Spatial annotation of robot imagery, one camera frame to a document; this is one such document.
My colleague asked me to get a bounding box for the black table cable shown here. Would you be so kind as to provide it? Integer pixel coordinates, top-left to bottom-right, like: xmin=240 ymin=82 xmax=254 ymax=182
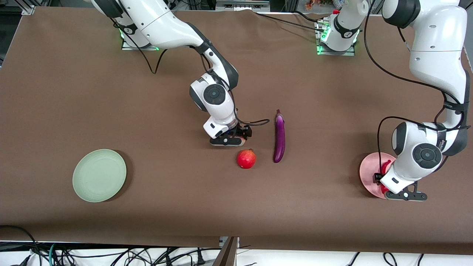
xmin=253 ymin=12 xmax=327 ymax=34
xmin=294 ymin=10 xmax=320 ymax=23

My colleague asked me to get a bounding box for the brown table cover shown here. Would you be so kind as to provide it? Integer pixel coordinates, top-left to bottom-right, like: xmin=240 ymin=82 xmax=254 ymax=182
xmin=0 ymin=7 xmax=473 ymax=255

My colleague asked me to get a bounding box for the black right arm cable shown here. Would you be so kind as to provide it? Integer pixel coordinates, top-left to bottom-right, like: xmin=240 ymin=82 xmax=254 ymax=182
xmin=110 ymin=17 xmax=270 ymax=128

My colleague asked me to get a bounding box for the pink plate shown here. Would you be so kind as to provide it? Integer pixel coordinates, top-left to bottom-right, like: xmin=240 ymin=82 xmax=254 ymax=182
xmin=360 ymin=152 xmax=398 ymax=199

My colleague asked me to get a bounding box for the colourful toy pile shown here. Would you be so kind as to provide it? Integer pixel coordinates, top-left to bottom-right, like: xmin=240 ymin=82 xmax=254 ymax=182
xmin=305 ymin=0 xmax=344 ymax=11

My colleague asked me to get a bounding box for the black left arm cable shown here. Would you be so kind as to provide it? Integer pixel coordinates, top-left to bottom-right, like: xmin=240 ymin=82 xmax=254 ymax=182
xmin=363 ymin=0 xmax=472 ymax=176

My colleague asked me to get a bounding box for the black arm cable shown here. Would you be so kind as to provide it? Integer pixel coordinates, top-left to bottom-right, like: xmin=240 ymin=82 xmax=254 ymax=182
xmin=363 ymin=0 xmax=472 ymax=176
xmin=110 ymin=17 xmax=270 ymax=128

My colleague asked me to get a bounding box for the purple eggplant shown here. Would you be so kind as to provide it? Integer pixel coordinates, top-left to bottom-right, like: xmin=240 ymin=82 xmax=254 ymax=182
xmin=273 ymin=109 xmax=286 ymax=163

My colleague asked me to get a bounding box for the wooden post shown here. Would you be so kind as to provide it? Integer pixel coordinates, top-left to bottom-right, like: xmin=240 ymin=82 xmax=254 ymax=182
xmin=212 ymin=236 xmax=239 ymax=266

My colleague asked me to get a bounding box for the red chili pepper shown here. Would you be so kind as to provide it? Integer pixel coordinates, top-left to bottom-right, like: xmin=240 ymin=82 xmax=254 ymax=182
xmin=380 ymin=160 xmax=397 ymax=194

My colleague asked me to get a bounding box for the red pomegranate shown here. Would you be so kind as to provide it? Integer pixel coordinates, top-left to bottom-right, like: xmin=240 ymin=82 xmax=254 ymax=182
xmin=237 ymin=149 xmax=256 ymax=169

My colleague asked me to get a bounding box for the metal rail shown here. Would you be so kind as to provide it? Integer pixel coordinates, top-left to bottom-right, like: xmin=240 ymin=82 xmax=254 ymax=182
xmin=216 ymin=0 xmax=270 ymax=11

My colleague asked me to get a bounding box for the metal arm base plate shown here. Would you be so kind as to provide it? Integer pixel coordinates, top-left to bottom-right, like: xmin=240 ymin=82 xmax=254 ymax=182
xmin=316 ymin=20 xmax=356 ymax=57
xmin=121 ymin=28 xmax=161 ymax=51

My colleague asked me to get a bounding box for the light green plate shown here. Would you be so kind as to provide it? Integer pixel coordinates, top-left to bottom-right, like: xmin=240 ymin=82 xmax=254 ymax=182
xmin=72 ymin=149 xmax=127 ymax=203

